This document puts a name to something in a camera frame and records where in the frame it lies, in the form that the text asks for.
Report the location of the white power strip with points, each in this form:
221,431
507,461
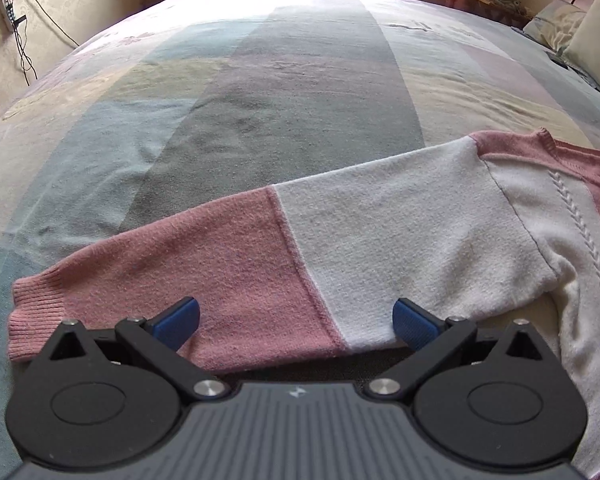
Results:
12,20

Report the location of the wooden nightstand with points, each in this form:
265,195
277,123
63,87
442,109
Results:
496,12

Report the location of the cluttered items on nightstand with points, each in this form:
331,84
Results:
515,6

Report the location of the pink and white knit sweater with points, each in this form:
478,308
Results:
476,227

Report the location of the pastel patchwork bed sheet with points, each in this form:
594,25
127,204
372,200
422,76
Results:
192,101

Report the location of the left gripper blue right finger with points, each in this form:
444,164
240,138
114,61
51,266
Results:
436,345

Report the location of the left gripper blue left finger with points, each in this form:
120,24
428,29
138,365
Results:
154,344

